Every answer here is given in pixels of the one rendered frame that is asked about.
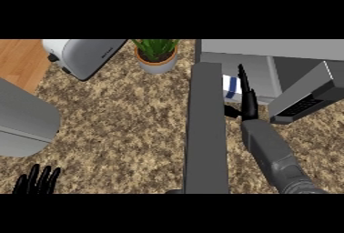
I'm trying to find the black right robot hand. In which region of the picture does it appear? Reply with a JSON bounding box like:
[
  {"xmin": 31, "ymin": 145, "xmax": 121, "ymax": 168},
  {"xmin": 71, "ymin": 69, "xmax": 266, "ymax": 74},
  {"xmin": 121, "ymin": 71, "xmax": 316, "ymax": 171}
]
[{"xmin": 223, "ymin": 63, "xmax": 261, "ymax": 122}]

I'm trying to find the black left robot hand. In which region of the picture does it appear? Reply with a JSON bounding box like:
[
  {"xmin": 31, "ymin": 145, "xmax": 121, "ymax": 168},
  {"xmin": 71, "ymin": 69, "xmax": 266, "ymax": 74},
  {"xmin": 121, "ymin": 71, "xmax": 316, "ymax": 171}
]
[{"xmin": 10, "ymin": 164, "xmax": 62, "ymax": 195}]

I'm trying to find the white and blue milk carton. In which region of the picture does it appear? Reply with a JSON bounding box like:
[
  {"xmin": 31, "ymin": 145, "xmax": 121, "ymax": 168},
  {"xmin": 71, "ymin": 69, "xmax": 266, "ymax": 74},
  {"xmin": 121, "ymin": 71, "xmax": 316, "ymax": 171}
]
[{"xmin": 222, "ymin": 75, "xmax": 244, "ymax": 101}]

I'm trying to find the grey microwave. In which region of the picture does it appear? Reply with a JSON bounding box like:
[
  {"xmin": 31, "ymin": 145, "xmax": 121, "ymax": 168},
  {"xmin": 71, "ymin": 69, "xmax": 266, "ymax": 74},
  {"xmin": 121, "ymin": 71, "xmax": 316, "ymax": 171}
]
[{"xmin": 193, "ymin": 39, "xmax": 344, "ymax": 126}]

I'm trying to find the dark grey microwave door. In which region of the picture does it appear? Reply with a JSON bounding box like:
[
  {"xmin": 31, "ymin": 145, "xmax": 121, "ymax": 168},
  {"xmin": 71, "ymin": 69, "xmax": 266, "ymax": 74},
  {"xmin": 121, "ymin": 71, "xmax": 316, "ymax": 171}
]
[{"xmin": 165, "ymin": 61, "xmax": 232, "ymax": 195}]

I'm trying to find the pale grey rounded appliance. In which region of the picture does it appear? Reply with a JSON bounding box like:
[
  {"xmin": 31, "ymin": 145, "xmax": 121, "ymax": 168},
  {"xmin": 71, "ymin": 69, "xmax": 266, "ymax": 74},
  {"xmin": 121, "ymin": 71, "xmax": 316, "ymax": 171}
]
[{"xmin": 0, "ymin": 77, "xmax": 62, "ymax": 158}]

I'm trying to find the green potted plant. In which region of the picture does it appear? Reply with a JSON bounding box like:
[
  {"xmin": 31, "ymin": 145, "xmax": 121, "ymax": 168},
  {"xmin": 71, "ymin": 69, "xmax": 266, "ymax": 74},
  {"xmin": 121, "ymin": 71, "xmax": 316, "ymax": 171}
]
[{"xmin": 130, "ymin": 39, "xmax": 182, "ymax": 76}]

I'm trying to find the grey toaster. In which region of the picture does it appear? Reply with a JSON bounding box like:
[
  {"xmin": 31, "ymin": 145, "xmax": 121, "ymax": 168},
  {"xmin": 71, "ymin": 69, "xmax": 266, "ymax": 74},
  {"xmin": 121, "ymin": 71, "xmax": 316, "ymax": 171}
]
[{"xmin": 41, "ymin": 39, "xmax": 130, "ymax": 82}]

